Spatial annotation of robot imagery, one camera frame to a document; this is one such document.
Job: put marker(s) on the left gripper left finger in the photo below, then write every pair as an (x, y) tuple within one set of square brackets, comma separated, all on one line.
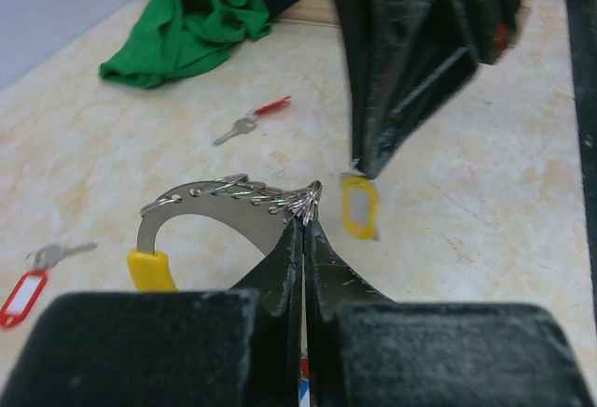
[(237, 347)]

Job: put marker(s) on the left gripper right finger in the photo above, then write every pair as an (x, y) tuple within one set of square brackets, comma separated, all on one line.
[(367, 350)]

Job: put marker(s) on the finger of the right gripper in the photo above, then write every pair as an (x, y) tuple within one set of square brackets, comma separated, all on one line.
[(421, 53), (359, 52)]

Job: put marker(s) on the large keyring with tagged keys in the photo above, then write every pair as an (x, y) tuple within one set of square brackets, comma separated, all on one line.
[(255, 210)]

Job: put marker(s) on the key with yellow tag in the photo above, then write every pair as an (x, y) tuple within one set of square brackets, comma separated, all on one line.
[(359, 204)]

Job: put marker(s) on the key with red fob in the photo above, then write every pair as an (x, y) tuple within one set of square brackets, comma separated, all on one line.
[(249, 122)]

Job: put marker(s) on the green cloth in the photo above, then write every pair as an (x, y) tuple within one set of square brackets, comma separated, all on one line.
[(176, 39)]

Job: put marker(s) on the key with red tag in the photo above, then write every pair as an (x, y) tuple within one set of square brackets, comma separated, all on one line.
[(27, 291)]

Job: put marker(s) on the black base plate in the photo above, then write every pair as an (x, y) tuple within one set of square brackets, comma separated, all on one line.
[(582, 39)]

